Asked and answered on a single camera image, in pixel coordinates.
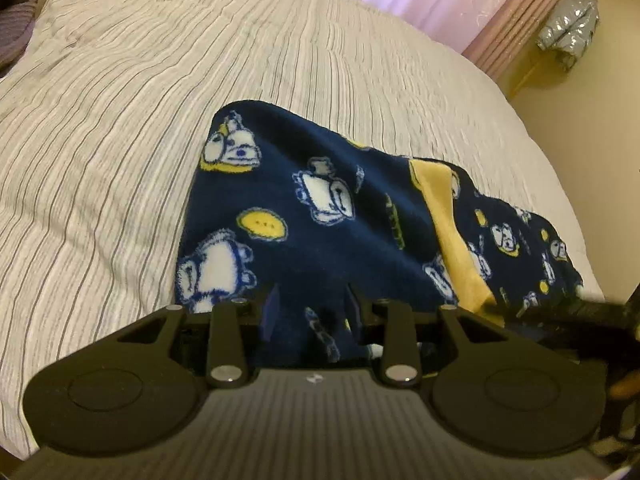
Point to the person's right hand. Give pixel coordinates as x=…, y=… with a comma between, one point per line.
x=622, y=386

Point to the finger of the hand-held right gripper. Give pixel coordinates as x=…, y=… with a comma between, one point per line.
x=585, y=312

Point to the navy cartoon print fleece pants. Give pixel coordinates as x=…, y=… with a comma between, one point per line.
x=325, y=240

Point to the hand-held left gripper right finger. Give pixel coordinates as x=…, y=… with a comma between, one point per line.
x=356, y=310

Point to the bed with striped sheet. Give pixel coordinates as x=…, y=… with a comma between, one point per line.
x=125, y=135

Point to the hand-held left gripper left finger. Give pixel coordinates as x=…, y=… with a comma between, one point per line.
x=267, y=312

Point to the purple ribbed garment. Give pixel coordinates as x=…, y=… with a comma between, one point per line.
x=12, y=30

